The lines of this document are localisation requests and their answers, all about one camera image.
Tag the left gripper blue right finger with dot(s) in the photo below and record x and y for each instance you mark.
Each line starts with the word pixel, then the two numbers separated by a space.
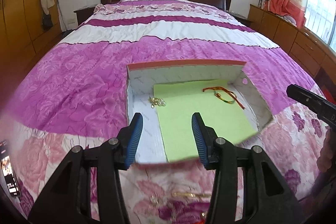
pixel 204 139

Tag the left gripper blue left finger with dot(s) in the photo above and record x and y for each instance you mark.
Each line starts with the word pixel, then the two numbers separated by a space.
pixel 128 139

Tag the gold pearl earrings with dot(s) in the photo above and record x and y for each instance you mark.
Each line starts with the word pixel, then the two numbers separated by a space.
pixel 154 101

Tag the person's right hand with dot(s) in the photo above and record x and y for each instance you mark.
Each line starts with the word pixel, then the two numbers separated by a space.
pixel 324 161

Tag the light green paper sheet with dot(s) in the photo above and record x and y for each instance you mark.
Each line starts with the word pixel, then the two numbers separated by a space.
pixel 182 100

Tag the red cardboard shoebox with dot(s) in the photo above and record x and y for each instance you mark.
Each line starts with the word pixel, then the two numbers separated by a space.
pixel 141 78

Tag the wooden low cabinet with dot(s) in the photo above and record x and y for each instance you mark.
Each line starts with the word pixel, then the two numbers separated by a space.
pixel 309 51

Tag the gold hair clip pink flowers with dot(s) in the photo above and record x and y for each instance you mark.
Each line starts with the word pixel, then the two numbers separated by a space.
pixel 191 195

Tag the pink floral bedspread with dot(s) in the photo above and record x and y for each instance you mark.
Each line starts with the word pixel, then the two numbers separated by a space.
pixel 165 59

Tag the gold pendant charm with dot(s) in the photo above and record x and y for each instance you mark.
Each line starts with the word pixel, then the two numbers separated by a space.
pixel 154 200

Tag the right dark wooden nightstand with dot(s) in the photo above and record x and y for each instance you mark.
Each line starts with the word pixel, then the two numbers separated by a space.
pixel 240 18

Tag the dark wooden nightstand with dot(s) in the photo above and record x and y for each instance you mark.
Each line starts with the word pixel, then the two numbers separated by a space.
pixel 84 13
pixel 240 18

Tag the left dark wooden nightstand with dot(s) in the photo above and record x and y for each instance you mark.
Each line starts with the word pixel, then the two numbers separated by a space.
pixel 84 13

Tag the books on cabinet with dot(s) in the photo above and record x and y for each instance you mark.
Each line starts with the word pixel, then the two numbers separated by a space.
pixel 264 4

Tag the black hanging bag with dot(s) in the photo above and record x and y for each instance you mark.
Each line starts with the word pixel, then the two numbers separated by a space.
pixel 47 22

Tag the smartphone with lit screen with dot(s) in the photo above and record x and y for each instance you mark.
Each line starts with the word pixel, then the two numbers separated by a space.
pixel 7 170

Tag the orange wooden wardrobe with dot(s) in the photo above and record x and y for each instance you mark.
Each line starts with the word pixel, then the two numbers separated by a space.
pixel 23 38

